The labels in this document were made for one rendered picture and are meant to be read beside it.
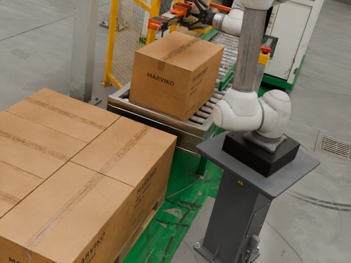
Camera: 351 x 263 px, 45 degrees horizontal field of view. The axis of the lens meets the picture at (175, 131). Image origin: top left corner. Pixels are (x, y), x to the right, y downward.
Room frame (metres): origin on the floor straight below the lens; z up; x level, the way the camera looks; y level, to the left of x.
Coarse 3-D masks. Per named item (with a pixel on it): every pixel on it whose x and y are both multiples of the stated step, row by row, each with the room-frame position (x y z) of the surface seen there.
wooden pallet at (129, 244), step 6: (162, 192) 2.21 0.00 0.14; (162, 198) 2.24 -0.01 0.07; (156, 204) 2.15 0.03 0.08; (150, 210) 2.03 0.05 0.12; (156, 210) 2.15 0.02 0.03; (150, 216) 2.09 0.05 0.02; (144, 222) 2.02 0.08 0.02; (138, 228) 1.96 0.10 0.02; (144, 228) 1.97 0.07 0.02; (132, 234) 1.78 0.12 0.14; (138, 234) 1.91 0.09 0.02; (132, 240) 1.85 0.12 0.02; (126, 246) 1.73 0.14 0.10; (132, 246) 1.82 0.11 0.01; (120, 252) 1.65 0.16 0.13; (126, 252) 1.74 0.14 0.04; (114, 258) 1.58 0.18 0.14; (120, 258) 1.66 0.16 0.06
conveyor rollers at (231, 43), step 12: (216, 36) 4.41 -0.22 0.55; (228, 36) 4.54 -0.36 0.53; (228, 48) 4.11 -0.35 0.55; (228, 60) 3.80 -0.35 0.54; (216, 84) 3.19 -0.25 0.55; (228, 84) 3.24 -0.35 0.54; (216, 96) 2.99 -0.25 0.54; (204, 108) 2.74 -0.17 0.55; (192, 120) 2.56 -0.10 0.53; (204, 120) 2.55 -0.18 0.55
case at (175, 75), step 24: (144, 48) 2.61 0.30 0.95; (168, 48) 2.70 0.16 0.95; (192, 48) 2.79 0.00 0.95; (216, 48) 2.89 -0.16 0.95; (144, 72) 2.50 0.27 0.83; (168, 72) 2.44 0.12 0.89; (192, 72) 2.40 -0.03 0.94; (216, 72) 2.91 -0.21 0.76; (144, 96) 2.49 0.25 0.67; (168, 96) 2.43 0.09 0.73; (192, 96) 2.50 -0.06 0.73
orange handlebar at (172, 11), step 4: (188, 4) 2.64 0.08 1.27; (192, 4) 2.64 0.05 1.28; (212, 4) 2.75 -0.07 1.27; (216, 4) 2.75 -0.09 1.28; (192, 8) 2.60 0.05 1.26; (220, 8) 2.73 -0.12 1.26; (224, 8) 2.73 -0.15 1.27; (228, 8) 2.72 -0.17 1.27; (172, 12) 2.38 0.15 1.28; (176, 12) 2.39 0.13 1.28; (180, 12) 2.40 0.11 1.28; (176, 16) 2.33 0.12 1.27; (152, 24) 2.12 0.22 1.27; (156, 24) 2.12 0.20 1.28; (156, 28) 2.11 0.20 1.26
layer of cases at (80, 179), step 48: (48, 96) 2.45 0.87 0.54; (0, 144) 1.84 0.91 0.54; (48, 144) 1.93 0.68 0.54; (96, 144) 2.02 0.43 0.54; (144, 144) 2.12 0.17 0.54; (0, 192) 1.48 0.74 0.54; (48, 192) 1.55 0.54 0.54; (96, 192) 1.62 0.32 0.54; (144, 192) 1.87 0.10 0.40; (0, 240) 1.23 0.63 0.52; (48, 240) 1.26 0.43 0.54; (96, 240) 1.36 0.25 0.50
